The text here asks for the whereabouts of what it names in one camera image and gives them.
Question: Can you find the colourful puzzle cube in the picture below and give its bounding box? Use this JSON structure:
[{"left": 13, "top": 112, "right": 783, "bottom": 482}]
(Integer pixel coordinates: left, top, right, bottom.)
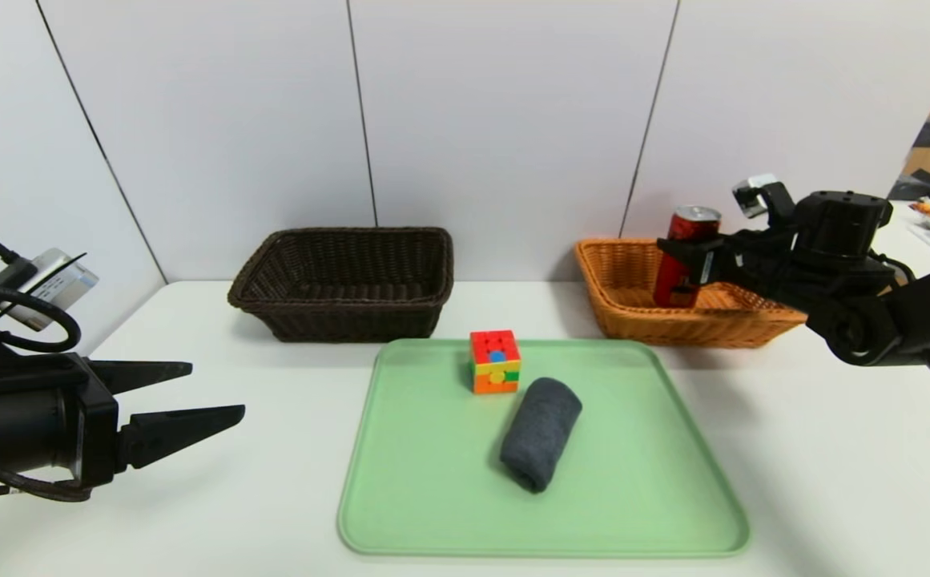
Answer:
[{"left": 469, "top": 329, "right": 522, "bottom": 395}]

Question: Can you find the dark brown wicker basket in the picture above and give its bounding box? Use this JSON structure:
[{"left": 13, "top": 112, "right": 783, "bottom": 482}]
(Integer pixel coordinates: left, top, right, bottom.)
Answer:
[{"left": 228, "top": 228, "right": 455, "bottom": 345}]

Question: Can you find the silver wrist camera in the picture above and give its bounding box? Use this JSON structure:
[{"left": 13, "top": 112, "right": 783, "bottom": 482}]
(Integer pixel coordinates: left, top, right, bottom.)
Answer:
[
  {"left": 733, "top": 174, "right": 779, "bottom": 219},
  {"left": 0, "top": 248, "right": 100, "bottom": 331}
]

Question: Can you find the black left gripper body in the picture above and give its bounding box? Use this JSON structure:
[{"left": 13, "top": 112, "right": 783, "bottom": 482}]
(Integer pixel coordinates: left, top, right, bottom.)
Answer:
[{"left": 0, "top": 352, "right": 120, "bottom": 489}]

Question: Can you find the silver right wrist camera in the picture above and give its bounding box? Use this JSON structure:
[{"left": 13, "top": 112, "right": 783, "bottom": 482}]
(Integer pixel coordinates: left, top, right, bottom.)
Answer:
[{"left": 733, "top": 174, "right": 779, "bottom": 219}]

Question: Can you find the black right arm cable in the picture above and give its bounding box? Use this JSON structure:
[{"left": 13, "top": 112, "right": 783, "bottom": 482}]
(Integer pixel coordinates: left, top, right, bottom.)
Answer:
[{"left": 873, "top": 252, "right": 918, "bottom": 285}]

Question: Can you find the white round-edged side table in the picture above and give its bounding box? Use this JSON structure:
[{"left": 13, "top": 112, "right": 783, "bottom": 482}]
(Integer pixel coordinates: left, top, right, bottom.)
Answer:
[{"left": 881, "top": 202, "right": 930, "bottom": 273}]

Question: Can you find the light green plastic tray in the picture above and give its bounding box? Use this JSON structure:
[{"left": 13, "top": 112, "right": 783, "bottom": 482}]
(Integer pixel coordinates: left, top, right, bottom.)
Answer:
[{"left": 337, "top": 338, "right": 751, "bottom": 556}]

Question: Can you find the orange wicker basket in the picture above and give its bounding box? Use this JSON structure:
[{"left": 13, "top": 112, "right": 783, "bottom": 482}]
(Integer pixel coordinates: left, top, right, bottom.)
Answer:
[{"left": 574, "top": 238, "right": 808, "bottom": 349}]

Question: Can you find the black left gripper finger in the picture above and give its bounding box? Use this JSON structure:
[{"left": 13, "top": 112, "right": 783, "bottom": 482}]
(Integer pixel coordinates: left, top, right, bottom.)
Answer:
[
  {"left": 86, "top": 358, "right": 194, "bottom": 397},
  {"left": 114, "top": 404, "right": 246, "bottom": 472}
]

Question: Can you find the dark grey towel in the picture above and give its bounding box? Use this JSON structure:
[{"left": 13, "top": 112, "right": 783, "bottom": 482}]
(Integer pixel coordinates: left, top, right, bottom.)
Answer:
[{"left": 499, "top": 377, "right": 583, "bottom": 494}]

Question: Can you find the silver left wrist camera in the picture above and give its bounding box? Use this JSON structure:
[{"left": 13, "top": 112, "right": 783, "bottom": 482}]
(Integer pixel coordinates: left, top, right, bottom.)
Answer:
[{"left": 0, "top": 248, "right": 100, "bottom": 331}]

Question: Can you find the red soda can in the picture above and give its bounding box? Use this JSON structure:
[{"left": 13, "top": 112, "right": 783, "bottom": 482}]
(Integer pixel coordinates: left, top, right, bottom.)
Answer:
[{"left": 653, "top": 205, "right": 723, "bottom": 309}]

